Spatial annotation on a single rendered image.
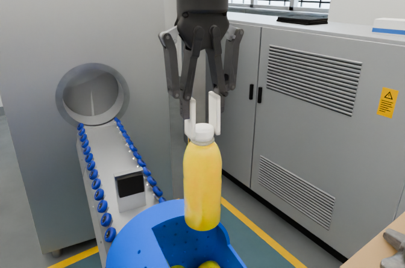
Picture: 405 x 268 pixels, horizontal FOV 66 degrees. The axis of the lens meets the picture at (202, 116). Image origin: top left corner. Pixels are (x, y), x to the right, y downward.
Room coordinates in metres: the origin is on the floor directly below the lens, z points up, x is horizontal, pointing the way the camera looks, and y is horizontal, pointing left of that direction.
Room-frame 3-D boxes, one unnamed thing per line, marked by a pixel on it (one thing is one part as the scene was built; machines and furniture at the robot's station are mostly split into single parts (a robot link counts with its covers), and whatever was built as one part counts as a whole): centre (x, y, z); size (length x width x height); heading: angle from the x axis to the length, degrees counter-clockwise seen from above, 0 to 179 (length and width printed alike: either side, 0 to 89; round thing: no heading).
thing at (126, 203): (0.92, 0.26, 1.00); 0.10 x 0.04 x 0.15; 116
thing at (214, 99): (0.48, -0.02, 1.48); 0.03 x 0.01 x 0.07; 26
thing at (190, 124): (0.47, 0.02, 1.48); 0.03 x 0.01 x 0.07; 26
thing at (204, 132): (0.48, 0.00, 1.45); 0.04 x 0.04 x 0.02
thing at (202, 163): (0.47, 0.00, 1.35); 0.07 x 0.07 x 0.19
